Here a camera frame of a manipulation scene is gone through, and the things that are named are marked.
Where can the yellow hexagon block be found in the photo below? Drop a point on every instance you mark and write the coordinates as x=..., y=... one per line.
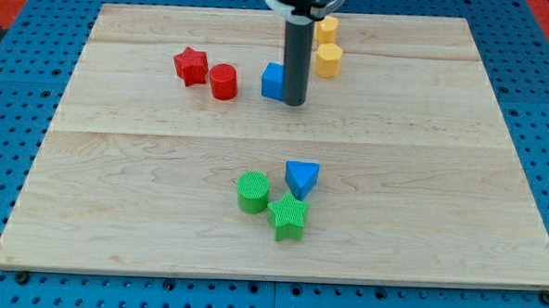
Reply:
x=327, y=62

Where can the blue cube block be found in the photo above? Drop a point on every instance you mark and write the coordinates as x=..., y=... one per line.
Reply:
x=272, y=81

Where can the green star block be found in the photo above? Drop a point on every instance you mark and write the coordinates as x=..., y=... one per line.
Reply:
x=288, y=217

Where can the red cylinder block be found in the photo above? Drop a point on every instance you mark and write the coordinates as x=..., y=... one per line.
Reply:
x=223, y=82

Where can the yellow block rear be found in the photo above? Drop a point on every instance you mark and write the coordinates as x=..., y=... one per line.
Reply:
x=326, y=30

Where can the robot arm flange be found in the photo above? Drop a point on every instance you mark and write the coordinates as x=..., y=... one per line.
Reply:
x=304, y=11

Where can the green cylinder block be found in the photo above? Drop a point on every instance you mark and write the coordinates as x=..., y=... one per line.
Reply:
x=252, y=190

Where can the wooden board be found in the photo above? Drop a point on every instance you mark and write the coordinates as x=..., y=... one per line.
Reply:
x=419, y=182

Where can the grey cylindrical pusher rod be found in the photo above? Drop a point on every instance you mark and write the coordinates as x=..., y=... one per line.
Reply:
x=296, y=62

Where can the blue triangle block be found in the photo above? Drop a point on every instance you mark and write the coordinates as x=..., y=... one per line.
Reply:
x=301, y=177

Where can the red star block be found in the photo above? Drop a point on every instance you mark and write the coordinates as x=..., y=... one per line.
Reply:
x=191, y=66

